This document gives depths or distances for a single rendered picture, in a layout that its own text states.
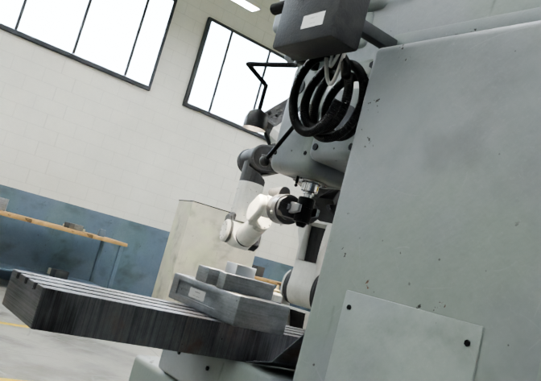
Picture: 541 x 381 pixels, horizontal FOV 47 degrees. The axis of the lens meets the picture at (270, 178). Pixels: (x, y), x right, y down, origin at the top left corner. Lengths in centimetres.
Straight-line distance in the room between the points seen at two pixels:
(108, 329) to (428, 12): 97
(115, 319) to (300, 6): 76
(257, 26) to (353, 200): 974
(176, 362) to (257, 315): 35
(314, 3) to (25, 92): 797
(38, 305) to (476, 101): 89
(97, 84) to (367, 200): 839
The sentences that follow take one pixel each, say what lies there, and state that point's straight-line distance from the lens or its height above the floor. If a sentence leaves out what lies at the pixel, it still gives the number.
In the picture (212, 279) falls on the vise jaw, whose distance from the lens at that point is 162.
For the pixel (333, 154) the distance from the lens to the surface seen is 151.
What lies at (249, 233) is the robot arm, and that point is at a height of 114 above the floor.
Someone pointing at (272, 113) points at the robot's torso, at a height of 161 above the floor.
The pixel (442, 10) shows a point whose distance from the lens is 147.
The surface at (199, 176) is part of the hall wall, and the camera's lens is 1015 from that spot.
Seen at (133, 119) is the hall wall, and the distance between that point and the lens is 965.
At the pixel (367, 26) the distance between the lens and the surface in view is 145.
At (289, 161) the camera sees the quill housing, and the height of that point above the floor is 134.
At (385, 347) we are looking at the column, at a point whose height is 97.
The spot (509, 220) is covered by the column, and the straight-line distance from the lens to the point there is 103.
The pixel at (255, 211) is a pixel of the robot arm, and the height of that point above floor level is 121.
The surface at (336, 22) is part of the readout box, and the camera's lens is 128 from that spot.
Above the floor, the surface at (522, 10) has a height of 165.
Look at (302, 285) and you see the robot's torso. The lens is 241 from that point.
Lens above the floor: 105
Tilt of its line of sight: 8 degrees up
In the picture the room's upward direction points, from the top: 15 degrees clockwise
